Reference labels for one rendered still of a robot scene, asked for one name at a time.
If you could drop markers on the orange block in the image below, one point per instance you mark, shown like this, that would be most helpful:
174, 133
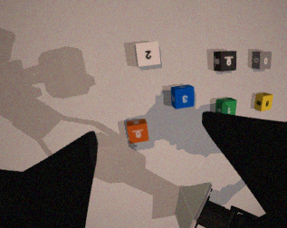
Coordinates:
137, 131

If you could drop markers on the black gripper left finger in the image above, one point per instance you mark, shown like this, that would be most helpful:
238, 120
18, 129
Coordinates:
55, 192

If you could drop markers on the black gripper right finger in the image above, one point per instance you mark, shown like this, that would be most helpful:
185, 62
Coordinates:
257, 149

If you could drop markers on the blue block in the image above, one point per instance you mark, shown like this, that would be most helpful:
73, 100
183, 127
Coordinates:
182, 96

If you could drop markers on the yellow block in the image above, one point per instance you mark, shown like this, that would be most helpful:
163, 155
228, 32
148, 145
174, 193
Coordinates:
263, 101

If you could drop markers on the green block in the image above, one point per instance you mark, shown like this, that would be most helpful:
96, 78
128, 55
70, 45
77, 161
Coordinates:
226, 106

